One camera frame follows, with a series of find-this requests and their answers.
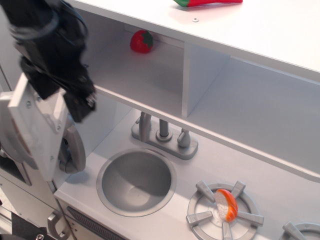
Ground grey toy faucet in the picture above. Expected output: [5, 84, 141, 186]
[131, 111, 199, 160]

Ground red toy chili pepper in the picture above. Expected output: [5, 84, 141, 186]
[174, 0, 243, 8]

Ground grey stove burner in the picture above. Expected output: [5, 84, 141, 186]
[279, 221, 320, 240]
[186, 180, 264, 240]

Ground black oven vent grille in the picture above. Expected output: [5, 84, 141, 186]
[67, 206, 125, 240]

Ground salmon sushi toy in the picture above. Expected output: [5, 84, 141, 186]
[214, 189, 238, 223]

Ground grey toy microwave door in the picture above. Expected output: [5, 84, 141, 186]
[0, 74, 68, 182]

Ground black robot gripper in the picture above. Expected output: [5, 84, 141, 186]
[13, 14, 97, 123]

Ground red toy strawberry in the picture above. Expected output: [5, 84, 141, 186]
[130, 30, 154, 54]

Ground grey oven door handle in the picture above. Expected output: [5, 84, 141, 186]
[47, 213, 70, 240]

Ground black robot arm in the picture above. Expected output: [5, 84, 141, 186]
[0, 0, 97, 123]

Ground round metal sink bowl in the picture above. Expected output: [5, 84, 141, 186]
[96, 148, 177, 217]

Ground grey fridge door handle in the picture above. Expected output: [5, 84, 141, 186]
[0, 140, 38, 170]

